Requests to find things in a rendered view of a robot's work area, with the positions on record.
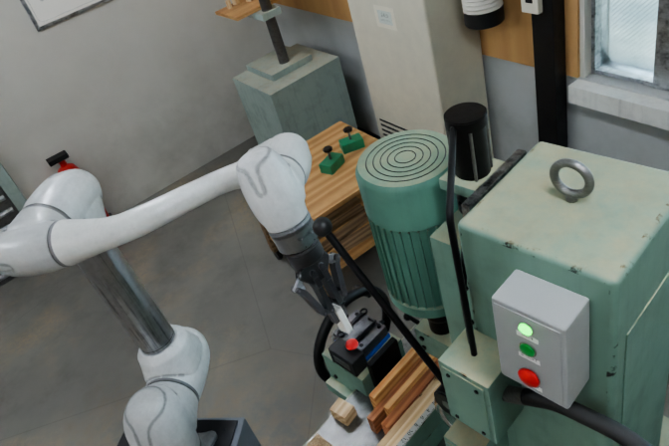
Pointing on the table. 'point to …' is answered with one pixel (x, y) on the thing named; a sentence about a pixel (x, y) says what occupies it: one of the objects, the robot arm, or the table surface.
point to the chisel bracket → (434, 343)
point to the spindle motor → (406, 214)
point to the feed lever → (382, 306)
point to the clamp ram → (384, 360)
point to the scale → (416, 425)
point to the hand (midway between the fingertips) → (340, 319)
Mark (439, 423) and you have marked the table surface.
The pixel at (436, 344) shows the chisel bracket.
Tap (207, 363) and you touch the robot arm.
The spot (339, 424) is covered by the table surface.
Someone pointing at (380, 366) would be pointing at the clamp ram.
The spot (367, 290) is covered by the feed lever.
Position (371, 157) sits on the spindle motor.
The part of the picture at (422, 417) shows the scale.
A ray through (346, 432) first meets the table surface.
